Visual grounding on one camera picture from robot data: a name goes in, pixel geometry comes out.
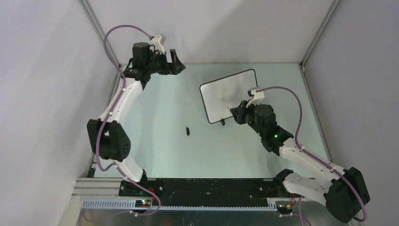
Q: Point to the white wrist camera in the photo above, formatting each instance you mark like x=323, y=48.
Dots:
x=157, y=41
x=257, y=97

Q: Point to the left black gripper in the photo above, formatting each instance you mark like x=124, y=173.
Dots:
x=175, y=67

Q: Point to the black framed whiteboard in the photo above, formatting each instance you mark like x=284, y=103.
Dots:
x=229, y=90

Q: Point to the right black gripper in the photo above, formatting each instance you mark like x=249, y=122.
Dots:
x=239, y=112

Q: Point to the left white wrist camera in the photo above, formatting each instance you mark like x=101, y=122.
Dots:
x=157, y=41

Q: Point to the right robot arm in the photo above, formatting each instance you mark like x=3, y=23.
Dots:
x=342, y=191

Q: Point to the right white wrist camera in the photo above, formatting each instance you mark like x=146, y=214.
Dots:
x=257, y=97

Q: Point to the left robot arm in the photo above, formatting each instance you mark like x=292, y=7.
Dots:
x=107, y=136

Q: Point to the aluminium frame rail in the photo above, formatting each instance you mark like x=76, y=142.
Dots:
x=114, y=193

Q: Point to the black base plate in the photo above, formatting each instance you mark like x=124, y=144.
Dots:
x=221, y=192

